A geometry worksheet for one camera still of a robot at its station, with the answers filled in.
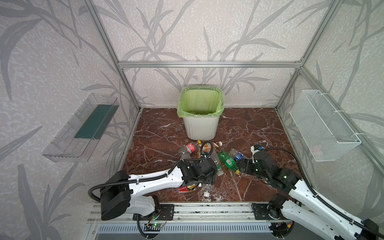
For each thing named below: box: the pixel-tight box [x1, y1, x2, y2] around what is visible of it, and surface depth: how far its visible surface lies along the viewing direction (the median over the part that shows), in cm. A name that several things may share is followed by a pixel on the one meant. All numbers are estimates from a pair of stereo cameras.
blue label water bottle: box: [228, 148, 245, 161], surface depth 92 cm
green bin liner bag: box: [177, 85, 225, 118], surface depth 95 cm
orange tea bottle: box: [203, 141, 223, 153], surface depth 97 cm
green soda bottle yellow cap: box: [218, 150, 240, 175], surface depth 89 cm
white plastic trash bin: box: [183, 115, 220, 141], surface depth 88 cm
